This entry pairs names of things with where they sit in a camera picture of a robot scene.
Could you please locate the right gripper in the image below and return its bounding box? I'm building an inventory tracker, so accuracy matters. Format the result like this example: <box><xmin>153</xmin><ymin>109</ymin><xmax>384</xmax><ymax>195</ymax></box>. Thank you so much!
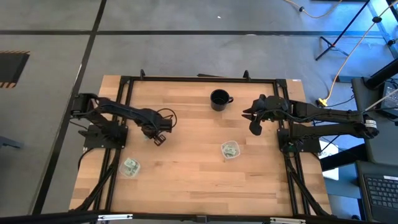
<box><xmin>241</xmin><ymin>94</ymin><xmax>292</xmax><ymax>137</ymax></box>

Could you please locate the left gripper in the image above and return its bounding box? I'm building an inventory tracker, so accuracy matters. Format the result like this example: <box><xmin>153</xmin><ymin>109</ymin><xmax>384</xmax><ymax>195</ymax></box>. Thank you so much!
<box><xmin>141</xmin><ymin>114</ymin><xmax>174</xmax><ymax>147</ymax></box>

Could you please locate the black mug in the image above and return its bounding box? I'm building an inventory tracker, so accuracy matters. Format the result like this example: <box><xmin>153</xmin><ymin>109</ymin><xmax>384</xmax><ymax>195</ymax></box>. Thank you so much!
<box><xmin>210</xmin><ymin>88</ymin><xmax>234</xmax><ymax>112</ymax></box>

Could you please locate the round clear plastic container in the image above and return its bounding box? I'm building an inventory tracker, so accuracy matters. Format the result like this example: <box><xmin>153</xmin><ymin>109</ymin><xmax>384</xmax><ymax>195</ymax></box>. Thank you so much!
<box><xmin>119</xmin><ymin>157</ymin><xmax>142</xmax><ymax>179</ymax></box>

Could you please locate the square clear plastic container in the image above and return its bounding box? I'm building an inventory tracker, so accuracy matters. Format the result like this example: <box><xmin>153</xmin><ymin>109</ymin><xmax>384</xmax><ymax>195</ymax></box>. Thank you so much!
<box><xmin>220</xmin><ymin>140</ymin><xmax>241</xmax><ymax>161</ymax></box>

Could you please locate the black crossbeam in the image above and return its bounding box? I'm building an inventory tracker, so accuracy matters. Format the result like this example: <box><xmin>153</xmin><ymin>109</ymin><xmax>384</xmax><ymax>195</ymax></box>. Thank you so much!
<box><xmin>0</xmin><ymin>210</ymin><xmax>371</xmax><ymax>224</ymax></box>

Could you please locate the white paper sheet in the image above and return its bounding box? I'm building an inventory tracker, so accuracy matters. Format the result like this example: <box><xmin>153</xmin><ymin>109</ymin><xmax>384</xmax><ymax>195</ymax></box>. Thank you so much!
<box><xmin>318</xmin><ymin>139</ymin><xmax>340</xmax><ymax>181</ymax></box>

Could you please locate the black tripod stand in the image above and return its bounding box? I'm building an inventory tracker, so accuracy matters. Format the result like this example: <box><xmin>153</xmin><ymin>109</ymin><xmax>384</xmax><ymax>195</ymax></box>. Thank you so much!
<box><xmin>314</xmin><ymin>0</ymin><xmax>371</xmax><ymax>62</ymax></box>

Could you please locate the grey side desk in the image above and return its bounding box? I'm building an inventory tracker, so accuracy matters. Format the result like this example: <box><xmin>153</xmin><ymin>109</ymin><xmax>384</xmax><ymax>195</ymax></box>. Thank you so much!
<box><xmin>351</xmin><ymin>76</ymin><xmax>398</xmax><ymax>166</ymax></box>

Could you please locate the black beam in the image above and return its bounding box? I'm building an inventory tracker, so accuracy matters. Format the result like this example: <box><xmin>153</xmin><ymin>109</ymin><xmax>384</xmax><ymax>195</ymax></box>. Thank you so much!
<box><xmin>363</xmin><ymin>57</ymin><xmax>398</xmax><ymax>90</ymax></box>

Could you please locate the dark electronic device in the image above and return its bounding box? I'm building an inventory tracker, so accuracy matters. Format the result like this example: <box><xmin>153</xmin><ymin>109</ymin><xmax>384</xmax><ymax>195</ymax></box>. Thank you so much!
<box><xmin>381</xmin><ymin>79</ymin><xmax>398</xmax><ymax>118</ymax></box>

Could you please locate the grey chair base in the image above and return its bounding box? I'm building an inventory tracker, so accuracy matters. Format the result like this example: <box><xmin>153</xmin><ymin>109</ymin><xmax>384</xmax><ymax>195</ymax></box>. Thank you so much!
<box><xmin>0</xmin><ymin>136</ymin><xmax>24</xmax><ymax>150</ymax></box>

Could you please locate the black laptop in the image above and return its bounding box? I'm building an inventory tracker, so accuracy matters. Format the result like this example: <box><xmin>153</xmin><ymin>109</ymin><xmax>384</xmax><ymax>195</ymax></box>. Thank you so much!
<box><xmin>362</xmin><ymin>173</ymin><xmax>398</xmax><ymax>223</ymax></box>

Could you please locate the grey metal stand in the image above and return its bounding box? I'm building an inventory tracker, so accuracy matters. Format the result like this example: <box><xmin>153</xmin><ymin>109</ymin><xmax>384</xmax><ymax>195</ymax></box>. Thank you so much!
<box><xmin>366</xmin><ymin>0</ymin><xmax>398</xmax><ymax>60</ymax></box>

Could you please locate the black floor hatch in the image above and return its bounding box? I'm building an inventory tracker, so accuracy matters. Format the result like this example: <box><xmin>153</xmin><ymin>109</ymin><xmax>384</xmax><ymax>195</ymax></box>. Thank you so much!
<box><xmin>0</xmin><ymin>50</ymin><xmax>31</xmax><ymax>89</ymax></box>

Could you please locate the yellow power cable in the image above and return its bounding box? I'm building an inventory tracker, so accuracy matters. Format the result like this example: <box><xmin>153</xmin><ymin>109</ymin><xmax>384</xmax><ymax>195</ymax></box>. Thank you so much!
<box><xmin>317</xmin><ymin>0</ymin><xmax>398</xmax><ymax>108</ymax></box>

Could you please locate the silver metal bracket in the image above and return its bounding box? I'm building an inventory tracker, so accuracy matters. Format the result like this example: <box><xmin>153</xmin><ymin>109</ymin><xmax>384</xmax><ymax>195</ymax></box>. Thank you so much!
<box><xmin>97</xmin><ymin>213</ymin><xmax>134</xmax><ymax>222</ymax></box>
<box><xmin>269</xmin><ymin>217</ymin><xmax>307</xmax><ymax>224</ymax></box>

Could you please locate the long yellowish cable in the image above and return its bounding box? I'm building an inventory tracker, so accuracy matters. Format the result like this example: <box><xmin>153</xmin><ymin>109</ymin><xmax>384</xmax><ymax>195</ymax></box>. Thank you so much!
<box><xmin>283</xmin><ymin>0</ymin><xmax>343</xmax><ymax>19</ymax></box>

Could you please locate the white cable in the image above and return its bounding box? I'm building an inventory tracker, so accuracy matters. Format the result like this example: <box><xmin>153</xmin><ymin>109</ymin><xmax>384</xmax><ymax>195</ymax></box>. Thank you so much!
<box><xmin>363</xmin><ymin>93</ymin><xmax>398</xmax><ymax>113</ymax></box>

